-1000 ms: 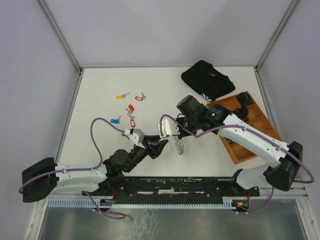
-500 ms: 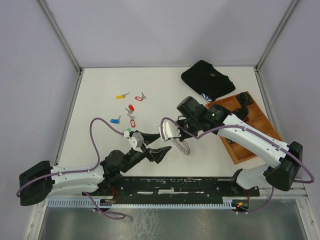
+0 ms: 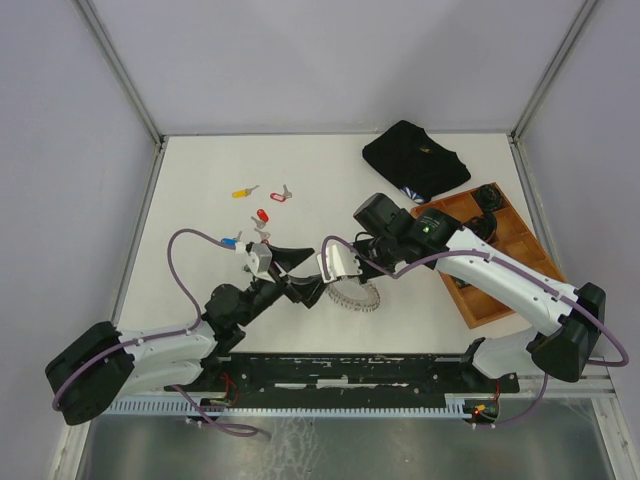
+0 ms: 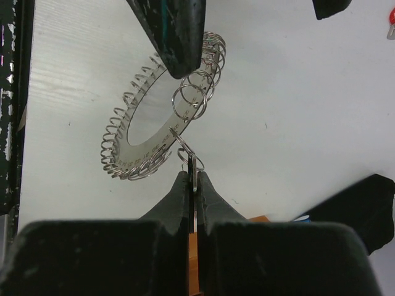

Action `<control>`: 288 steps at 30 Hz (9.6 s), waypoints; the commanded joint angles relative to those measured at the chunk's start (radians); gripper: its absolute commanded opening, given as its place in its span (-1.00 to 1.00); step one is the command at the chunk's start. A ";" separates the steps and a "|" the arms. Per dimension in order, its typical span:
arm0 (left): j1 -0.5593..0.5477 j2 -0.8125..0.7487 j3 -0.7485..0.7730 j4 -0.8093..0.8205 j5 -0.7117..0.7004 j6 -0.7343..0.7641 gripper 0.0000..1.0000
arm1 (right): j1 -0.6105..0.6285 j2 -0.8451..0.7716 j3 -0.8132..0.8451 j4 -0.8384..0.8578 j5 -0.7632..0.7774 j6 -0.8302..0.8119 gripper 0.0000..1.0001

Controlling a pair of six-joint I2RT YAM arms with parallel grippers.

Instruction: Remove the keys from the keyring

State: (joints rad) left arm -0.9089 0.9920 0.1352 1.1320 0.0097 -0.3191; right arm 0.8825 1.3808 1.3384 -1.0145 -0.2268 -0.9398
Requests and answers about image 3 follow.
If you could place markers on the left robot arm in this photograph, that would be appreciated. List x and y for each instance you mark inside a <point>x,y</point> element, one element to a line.
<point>104,363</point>

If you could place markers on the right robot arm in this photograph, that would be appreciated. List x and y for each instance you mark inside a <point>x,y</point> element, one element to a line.
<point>562,318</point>

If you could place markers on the solid red tagged key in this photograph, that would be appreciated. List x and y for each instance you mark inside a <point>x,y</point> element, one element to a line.
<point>260,218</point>

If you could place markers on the metal disc with keyrings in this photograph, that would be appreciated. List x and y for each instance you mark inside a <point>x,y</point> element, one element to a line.
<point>353,295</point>

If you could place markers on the blue tagged key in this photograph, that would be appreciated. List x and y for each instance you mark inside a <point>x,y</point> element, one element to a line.
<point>231,241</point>

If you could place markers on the wooden compartment tray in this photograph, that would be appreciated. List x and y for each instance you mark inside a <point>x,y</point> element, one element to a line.
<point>506,231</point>

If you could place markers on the red frame tagged key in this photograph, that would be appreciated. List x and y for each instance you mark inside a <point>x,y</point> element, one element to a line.
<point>263,235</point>

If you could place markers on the red open tagged key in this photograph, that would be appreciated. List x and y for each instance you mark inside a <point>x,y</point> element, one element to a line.
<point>281,196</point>

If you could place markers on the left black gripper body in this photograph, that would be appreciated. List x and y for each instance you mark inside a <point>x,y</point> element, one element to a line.
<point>263,294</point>

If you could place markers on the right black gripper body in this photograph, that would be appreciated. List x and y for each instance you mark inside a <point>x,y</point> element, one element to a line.
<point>377,254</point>

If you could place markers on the black round item in tray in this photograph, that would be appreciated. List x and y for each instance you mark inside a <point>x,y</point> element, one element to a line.
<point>488,198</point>

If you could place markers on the white slotted cable duct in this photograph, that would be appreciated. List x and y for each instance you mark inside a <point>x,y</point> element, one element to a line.
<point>313,403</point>

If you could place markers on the yellow tagged key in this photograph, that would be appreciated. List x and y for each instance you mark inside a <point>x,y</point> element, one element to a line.
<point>243,193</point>

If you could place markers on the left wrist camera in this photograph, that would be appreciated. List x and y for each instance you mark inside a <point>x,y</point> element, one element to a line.
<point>263,260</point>

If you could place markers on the black folded cloth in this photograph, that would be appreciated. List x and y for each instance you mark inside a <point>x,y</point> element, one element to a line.
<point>407,157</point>

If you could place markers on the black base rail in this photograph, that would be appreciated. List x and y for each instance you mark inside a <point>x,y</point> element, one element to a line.
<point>424,373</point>

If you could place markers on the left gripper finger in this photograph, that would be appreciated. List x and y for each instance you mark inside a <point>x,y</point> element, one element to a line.
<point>306,290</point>
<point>287,259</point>

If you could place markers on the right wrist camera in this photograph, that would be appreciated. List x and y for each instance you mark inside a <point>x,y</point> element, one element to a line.
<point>337,262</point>

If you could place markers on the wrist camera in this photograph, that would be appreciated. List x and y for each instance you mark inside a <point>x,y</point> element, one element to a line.
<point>337,262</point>
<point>263,260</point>

